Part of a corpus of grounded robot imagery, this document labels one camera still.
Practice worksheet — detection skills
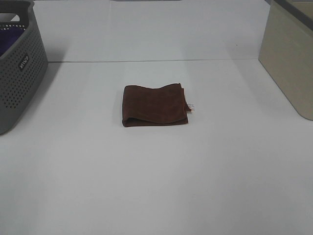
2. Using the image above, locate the beige storage bin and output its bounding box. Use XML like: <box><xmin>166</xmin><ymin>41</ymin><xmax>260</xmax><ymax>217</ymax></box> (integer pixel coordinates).
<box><xmin>258</xmin><ymin>0</ymin><xmax>313</xmax><ymax>120</ymax></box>

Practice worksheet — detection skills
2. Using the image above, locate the brown towel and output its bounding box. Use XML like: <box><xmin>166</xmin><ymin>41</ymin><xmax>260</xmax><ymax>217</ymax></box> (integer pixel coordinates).
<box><xmin>122</xmin><ymin>83</ymin><xmax>193</xmax><ymax>127</ymax></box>

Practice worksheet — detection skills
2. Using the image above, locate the grey perforated laundry basket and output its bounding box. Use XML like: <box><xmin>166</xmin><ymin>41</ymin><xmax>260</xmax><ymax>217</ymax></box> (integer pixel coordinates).
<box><xmin>0</xmin><ymin>0</ymin><xmax>48</xmax><ymax>134</ymax></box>

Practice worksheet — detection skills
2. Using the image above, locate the purple cloth in basket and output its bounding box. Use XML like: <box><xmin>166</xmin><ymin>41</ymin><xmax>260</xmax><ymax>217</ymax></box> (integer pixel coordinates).
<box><xmin>0</xmin><ymin>26</ymin><xmax>27</xmax><ymax>61</ymax></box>

